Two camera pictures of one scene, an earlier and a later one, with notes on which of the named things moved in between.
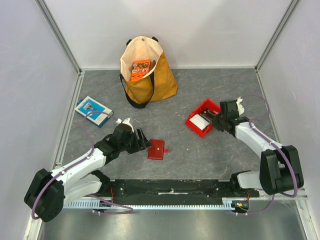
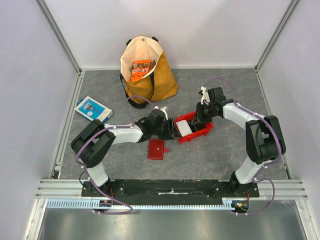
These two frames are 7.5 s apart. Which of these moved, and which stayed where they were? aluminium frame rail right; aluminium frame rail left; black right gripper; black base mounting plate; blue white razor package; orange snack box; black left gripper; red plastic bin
Moved: black right gripper; black left gripper; red plastic bin
Stayed: black base mounting plate; blue white razor package; aluminium frame rail left; aluminium frame rail right; orange snack box
